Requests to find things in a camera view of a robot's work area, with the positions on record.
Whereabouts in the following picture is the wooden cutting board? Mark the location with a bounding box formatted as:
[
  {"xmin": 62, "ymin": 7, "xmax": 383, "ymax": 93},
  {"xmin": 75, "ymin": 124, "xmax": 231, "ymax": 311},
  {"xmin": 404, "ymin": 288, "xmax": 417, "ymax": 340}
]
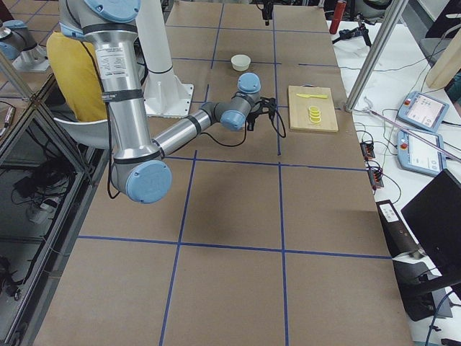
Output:
[{"xmin": 288, "ymin": 86, "xmax": 339, "ymax": 133}]

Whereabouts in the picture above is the yellow plastic knife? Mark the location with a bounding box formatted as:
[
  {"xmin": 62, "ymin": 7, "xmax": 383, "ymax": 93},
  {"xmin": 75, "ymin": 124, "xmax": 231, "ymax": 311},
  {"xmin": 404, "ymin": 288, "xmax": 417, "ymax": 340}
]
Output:
[{"xmin": 295, "ymin": 93, "xmax": 328, "ymax": 99}]

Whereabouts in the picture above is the red bottle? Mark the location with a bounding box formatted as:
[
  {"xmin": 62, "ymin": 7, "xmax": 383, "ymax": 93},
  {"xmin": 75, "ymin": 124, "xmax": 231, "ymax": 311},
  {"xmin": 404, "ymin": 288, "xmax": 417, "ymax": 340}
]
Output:
[{"xmin": 329, "ymin": 0, "xmax": 346, "ymax": 35}]

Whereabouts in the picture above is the upper teach pendant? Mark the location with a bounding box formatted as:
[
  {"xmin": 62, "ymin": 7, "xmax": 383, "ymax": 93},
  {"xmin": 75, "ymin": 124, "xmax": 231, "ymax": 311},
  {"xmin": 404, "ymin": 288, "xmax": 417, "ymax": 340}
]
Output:
[{"xmin": 397, "ymin": 91, "xmax": 449, "ymax": 133}]

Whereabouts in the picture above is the person in yellow shirt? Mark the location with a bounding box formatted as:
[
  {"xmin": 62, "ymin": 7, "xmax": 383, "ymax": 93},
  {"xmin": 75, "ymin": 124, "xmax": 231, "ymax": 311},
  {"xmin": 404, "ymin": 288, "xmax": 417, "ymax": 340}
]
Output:
[{"xmin": 46, "ymin": 32, "xmax": 107, "ymax": 122}]

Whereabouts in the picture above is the aluminium camera post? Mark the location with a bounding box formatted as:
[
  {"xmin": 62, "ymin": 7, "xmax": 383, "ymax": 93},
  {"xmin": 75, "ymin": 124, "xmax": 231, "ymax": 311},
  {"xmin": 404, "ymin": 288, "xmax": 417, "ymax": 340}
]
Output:
[{"xmin": 344, "ymin": 0, "xmax": 408, "ymax": 112}]

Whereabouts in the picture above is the black box with labels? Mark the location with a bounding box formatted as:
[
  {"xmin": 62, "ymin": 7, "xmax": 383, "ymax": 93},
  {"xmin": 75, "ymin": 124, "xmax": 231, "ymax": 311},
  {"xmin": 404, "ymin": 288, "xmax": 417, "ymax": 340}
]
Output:
[{"xmin": 376, "ymin": 200, "xmax": 426, "ymax": 260}]

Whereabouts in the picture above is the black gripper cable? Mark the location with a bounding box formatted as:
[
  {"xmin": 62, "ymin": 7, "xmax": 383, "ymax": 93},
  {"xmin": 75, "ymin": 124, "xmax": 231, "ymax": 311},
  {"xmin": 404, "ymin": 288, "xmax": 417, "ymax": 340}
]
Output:
[{"xmin": 200, "ymin": 107, "xmax": 287, "ymax": 148}]

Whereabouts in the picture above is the lower teach pendant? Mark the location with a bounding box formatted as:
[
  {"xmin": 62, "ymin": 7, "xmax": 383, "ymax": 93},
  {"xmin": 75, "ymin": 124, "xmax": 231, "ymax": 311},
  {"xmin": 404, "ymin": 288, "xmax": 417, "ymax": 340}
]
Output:
[{"xmin": 397, "ymin": 130, "xmax": 447, "ymax": 177}]

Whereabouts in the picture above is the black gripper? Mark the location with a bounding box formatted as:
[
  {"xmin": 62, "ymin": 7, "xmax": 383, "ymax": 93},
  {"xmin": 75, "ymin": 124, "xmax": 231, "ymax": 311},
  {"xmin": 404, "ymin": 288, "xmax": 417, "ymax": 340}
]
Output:
[
  {"xmin": 246, "ymin": 97, "xmax": 277, "ymax": 130},
  {"xmin": 256, "ymin": 0, "xmax": 273, "ymax": 25}
]

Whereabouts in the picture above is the black monitor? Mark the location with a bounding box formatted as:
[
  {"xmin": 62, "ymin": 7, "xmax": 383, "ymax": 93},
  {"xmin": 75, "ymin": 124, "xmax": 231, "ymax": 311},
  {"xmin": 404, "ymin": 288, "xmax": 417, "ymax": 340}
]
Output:
[{"xmin": 401, "ymin": 169, "xmax": 461, "ymax": 275}]

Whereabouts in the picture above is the black tripod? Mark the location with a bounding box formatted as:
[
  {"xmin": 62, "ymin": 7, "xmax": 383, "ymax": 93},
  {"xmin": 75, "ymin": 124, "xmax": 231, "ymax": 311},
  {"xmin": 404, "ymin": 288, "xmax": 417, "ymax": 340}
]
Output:
[{"xmin": 332, "ymin": 14, "xmax": 374, "ymax": 48}]

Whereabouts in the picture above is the white bowl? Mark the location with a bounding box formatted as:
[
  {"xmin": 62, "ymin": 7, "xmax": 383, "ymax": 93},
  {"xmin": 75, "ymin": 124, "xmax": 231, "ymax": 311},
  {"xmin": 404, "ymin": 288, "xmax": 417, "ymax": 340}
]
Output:
[{"xmin": 230, "ymin": 54, "xmax": 251, "ymax": 71}]

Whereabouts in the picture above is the teach pendant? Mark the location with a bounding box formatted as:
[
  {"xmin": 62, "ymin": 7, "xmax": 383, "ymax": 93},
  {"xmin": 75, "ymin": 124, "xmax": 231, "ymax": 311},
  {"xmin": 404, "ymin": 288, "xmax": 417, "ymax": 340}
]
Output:
[
  {"xmin": 397, "ymin": 91, "xmax": 449, "ymax": 133},
  {"xmin": 397, "ymin": 130, "xmax": 447, "ymax": 177}
]

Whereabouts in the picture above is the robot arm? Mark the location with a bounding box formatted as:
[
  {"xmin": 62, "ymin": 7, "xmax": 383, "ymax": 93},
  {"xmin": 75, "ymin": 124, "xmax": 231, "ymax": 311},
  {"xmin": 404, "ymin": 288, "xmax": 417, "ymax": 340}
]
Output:
[{"xmin": 60, "ymin": 1, "xmax": 277, "ymax": 204}]

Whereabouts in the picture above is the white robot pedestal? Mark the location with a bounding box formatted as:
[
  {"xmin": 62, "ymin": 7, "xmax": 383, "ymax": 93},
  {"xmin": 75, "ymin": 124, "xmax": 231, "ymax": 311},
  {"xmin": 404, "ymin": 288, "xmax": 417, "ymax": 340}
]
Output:
[{"xmin": 135, "ymin": 0, "xmax": 194, "ymax": 118}]

